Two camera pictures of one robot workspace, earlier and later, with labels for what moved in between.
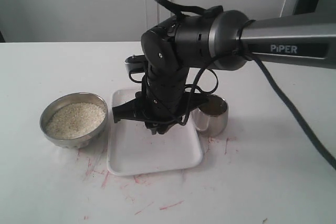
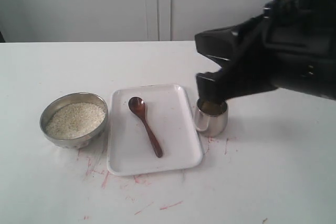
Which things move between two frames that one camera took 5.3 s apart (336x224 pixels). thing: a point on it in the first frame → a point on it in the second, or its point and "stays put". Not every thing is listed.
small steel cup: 211,118 stays put
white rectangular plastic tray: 132,148 stays put
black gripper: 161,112 → 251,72
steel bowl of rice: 74,120 stays put
